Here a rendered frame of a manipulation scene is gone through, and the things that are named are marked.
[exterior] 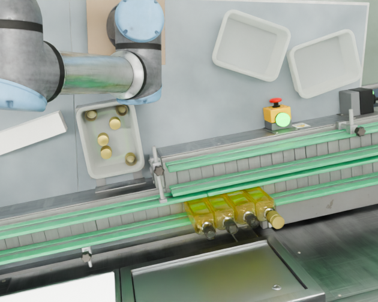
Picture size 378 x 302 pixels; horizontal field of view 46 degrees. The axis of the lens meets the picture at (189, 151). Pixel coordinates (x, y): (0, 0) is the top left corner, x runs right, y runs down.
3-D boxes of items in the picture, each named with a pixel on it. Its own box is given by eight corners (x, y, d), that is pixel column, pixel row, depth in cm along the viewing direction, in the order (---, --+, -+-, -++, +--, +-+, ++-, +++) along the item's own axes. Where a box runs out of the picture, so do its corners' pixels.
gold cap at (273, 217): (264, 212, 118) (270, 218, 114) (277, 208, 118) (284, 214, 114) (267, 224, 119) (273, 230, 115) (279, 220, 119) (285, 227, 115)
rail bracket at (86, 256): (84, 256, 137) (83, 277, 125) (80, 235, 136) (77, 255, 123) (98, 253, 138) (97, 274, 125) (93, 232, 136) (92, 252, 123)
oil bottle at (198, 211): (184, 211, 139) (198, 239, 119) (182, 194, 138) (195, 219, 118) (201, 207, 140) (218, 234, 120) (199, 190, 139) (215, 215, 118)
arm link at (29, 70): (170, 45, 116) (4, 17, 67) (170, 103, 118) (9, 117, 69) (131, 47, 121) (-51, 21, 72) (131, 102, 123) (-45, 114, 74)
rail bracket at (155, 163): (155, 195, 136) (160, 209, 124) (146, 142, 132) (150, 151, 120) (165, 193, 136) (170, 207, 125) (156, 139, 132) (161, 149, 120)
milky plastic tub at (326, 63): (278, 48, 148) (288, 48, 140) (339, 27, 150) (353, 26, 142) (290, 98, 153) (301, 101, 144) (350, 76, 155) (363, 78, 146)
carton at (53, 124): (-16, 136, 136) (-21, 140, 130) (60, 109, 138) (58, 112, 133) (-7, 154, 138) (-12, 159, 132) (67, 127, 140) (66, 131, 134)
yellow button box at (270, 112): (264, 127, 152) (272, 131, 145) (261, 105, 150) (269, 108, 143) (284, 123, 153) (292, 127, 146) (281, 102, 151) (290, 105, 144)
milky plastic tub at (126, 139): (90, 173, 144) (89, 181, 136) (75, 105, 139) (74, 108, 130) (143, 163, 147) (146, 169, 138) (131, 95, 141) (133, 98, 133)
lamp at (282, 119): (275, 127, 145) (278, 128, 142) (273, 113, 143) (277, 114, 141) (288, 124, 145) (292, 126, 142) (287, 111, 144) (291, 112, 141)
